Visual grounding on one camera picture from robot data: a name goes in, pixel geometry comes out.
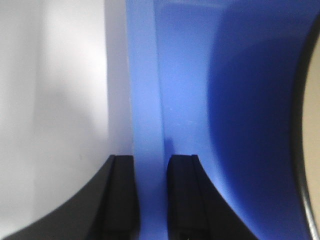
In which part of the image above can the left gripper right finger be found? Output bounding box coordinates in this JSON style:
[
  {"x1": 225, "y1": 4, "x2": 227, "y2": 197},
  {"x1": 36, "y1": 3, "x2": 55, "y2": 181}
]
[{"x1": 166, "y1": 155, "x2": 256, "y2": 240}]

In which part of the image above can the beige plate with black rim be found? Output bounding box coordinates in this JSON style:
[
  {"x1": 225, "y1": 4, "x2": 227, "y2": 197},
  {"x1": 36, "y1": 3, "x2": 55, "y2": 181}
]
[{"x1": 291, "y1": 22, "x2": 320, "y2": 240}]

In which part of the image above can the blue plastic tray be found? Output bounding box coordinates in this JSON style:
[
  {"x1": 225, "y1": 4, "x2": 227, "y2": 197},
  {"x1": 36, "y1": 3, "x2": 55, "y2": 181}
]
[{"x1": 126, "y1": 0, "x2": 320, "y2": 240}]

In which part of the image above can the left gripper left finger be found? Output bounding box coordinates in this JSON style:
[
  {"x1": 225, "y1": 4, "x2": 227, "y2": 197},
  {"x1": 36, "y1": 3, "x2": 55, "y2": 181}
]
[{"x1": 6, "y1": 155, "x2": 140, "y2": 240}]

